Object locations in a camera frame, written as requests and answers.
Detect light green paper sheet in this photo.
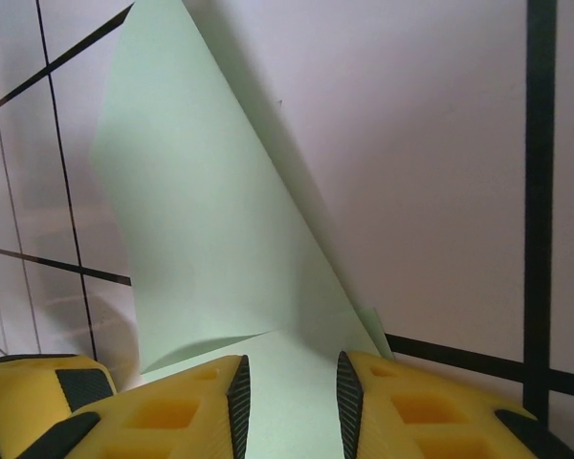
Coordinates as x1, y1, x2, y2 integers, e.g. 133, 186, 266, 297
90, 0, 396, 459

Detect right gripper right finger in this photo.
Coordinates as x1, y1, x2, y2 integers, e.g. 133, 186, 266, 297
336, 350, 574, 459

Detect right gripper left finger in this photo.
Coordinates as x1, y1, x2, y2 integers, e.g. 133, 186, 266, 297
37, 354, 253, 459

